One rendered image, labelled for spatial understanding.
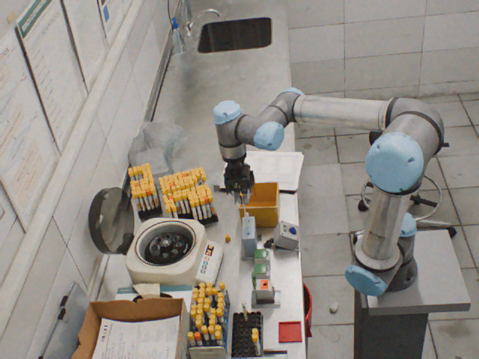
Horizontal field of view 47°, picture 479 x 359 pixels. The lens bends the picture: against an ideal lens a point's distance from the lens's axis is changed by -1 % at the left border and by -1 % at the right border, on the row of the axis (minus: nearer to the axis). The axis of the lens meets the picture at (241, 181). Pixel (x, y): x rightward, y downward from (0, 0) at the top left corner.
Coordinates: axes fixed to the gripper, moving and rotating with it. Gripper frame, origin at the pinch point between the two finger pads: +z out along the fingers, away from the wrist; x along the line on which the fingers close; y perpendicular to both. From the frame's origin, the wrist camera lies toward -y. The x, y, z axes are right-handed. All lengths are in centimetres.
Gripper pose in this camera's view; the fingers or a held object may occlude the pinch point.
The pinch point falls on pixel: (242, 199)
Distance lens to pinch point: 171.0
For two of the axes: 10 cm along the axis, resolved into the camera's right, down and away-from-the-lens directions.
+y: -0.1, 6.5, -7.6
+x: 9.9, -0.9, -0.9
